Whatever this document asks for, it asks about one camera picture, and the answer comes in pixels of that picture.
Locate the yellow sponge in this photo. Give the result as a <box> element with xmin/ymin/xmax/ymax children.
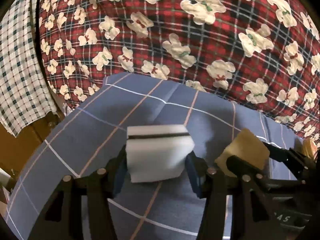
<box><xmin>215</xmin><ymin>128</ymin><xmax>270</xmax><ymax>177</ymax></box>

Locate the white black melamine sponge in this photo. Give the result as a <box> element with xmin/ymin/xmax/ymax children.
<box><xmin>126</xmin><ymin>125</ymin><xmax>195</xmax><ymax>183</ymax></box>

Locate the gold lid round tin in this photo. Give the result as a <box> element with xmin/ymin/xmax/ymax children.
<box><xmin>302</xmin><ymin>138</ymin><xmax>318</xmax><ymax>160</ymax></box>

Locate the blue plaid table cloth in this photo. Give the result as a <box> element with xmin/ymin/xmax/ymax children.
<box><xmin>6</xmin><ymin>74</ymin><xmax>302</xmax><ymax>239</ymax></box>

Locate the red plaid bear blanket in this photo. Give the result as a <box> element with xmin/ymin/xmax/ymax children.
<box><xmin>39</xmin><ymin>0</ymin><xmax>319</xmax><ymax>143</ymax></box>

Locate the green white checked cloth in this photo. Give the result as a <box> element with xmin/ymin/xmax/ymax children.
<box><xmin>1</xmin><ymin>0</ymin><xmax>56</xmax><ymax>137</ymax></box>

